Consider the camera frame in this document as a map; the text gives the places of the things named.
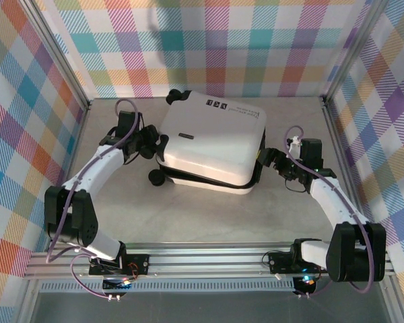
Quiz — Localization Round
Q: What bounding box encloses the white hard-shell suitcase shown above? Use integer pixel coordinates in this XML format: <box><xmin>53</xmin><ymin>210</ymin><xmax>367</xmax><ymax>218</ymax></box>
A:
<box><xmin>147</xmin><ymin>89</ymin><xmax>269</xmax><ymax>196</ymax></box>

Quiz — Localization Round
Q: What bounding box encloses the aluminium table side rail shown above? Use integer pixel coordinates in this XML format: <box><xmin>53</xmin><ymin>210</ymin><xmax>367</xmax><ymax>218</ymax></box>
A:
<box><xmin>321</xmin><ymin>97</ymin><xmax>371</xmax><ymax>247</ymax></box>
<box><xmin>45</xmin><ymin>100</ymin><xmax>94</xmax><ymax>252</ymax></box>

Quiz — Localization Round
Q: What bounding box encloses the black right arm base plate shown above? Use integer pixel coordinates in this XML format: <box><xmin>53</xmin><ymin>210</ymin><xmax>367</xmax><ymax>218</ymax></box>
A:
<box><xmin>267</xmin><ymin>252</ymin><xmax>330</xmax><ymax>275</ymax></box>

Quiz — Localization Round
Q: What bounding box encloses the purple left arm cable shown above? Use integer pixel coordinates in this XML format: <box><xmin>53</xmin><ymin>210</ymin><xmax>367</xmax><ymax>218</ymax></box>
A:
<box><xmin>46</xmin><ymin>99</ymin><xmax>144</xmax><ymax>301</ymax></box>

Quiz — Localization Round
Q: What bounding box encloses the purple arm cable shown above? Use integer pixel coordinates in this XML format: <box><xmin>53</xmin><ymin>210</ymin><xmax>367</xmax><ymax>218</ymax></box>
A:
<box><xmin>46</xmin><ymin>99</ymin><xmax>144</xmax><ymax>301</ymax></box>
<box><xmin>284</xmin><ymin>126</ymin><xmax>375</xmax><ymax>300</ymax></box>

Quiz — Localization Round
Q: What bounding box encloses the aluminium frame post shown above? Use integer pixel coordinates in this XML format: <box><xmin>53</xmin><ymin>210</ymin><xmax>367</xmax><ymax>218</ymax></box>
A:
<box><xmin>323</xmin><ymin>0</ymin><xmax>391</xmax><ymax>106</ymax></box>
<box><xmin>20</xmin><ymin>0</ymin><xmax>92</xmax><ymax>112</ymax></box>

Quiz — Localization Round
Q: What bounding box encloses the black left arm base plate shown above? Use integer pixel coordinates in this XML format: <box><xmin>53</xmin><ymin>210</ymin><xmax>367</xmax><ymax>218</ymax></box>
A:
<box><xmin>88</xmin><ymin>252</ymin><xmax>152</xmax><ymax>278</ymax></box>

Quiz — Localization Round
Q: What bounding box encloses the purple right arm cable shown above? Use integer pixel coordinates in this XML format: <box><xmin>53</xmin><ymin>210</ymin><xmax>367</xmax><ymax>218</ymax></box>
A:
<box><xmin>284</xmin><ymin>126</ymin><xmax>375</xmax><ymax>300</ymax></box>

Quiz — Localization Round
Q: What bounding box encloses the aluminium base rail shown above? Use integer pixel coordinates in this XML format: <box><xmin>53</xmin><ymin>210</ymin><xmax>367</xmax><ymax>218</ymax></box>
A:
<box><xmin>23</xmin><ymin>241</ymin><xmax>395</xmax><ymax>281</ymax></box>

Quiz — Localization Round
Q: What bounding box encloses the grey slotted cable duct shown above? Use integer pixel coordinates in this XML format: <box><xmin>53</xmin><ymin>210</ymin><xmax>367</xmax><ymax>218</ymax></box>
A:
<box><xmin>39</xmin><ymin>281</ymin><xmax>296</xmax><ymax>293</ymax></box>

